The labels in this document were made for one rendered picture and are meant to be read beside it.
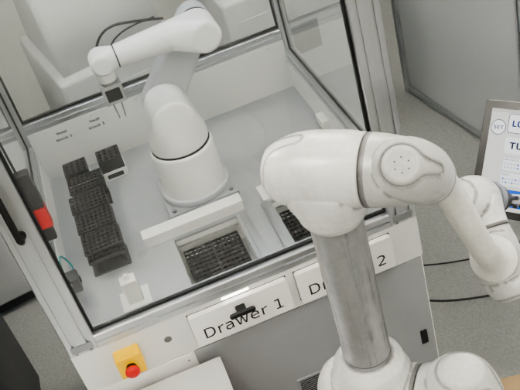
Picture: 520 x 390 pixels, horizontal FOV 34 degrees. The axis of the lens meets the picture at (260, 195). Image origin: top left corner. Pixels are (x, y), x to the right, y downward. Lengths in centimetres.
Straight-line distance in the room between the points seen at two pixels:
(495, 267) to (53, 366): 238
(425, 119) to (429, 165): 311
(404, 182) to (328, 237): 23
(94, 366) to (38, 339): 159
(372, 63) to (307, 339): 87
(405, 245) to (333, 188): 106
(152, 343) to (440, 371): 90
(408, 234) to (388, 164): 110
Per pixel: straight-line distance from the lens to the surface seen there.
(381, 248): 241
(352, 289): 162
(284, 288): 236
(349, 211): 147
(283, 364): 258
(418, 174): 136
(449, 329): 339
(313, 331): 254
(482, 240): 176
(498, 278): 190
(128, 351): 235
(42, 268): 217
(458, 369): 179
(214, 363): 244
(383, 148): 138
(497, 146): 237
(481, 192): 191
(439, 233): 379
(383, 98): 217
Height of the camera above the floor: 251
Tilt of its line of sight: 36 degrees down
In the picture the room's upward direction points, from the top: 17 degrees counter-clockwise
